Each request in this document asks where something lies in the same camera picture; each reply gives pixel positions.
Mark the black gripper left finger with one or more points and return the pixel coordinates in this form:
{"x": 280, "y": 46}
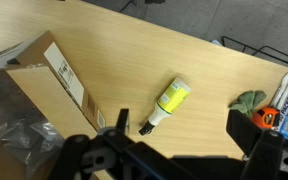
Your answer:
{"x": 123, "y": 121}

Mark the small light blue object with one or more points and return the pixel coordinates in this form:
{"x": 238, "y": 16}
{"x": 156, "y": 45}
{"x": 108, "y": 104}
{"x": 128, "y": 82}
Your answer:
{"x": 217, "y": 42}

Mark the green cloth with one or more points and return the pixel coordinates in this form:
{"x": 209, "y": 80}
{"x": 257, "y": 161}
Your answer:
{"x": 247, "y": 101}

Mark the clear plastic bag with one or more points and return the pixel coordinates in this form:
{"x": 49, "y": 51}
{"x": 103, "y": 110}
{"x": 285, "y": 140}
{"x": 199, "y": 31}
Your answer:
{"x": 14, "y": 126}

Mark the brown cardboard box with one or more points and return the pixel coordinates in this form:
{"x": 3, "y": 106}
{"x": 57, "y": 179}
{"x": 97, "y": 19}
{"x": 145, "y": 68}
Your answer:
{"x": 50, "y": 96}

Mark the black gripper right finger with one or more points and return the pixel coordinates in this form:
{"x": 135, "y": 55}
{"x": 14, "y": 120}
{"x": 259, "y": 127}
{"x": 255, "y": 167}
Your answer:
{"x": 244, "y": 131}

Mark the orange tape measure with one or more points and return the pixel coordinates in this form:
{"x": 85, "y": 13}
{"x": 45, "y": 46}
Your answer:
{"x": 267, "y": 116}

